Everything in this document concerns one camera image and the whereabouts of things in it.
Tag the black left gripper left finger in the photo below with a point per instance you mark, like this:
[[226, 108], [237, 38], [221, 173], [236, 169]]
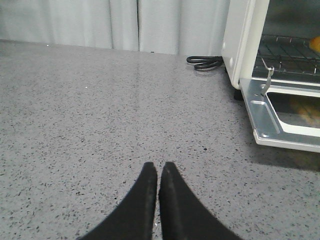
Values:
[[133, 218]]

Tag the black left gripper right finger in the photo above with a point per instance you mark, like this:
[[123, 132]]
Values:
[[182, 215]]

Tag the glass oven door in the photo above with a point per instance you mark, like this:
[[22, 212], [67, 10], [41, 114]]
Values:
[[283, 114]]

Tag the golden bread roll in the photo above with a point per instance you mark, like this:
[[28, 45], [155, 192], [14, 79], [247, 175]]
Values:
[[314, 44]]

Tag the white Toshiba toaster oven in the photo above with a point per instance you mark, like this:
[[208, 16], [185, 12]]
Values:
[[248, 20]]

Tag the grey curtain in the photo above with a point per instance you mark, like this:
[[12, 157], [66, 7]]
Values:
[[180, 27]]

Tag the metal wire oven rack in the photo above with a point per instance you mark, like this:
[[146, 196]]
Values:
[[291, 58]]

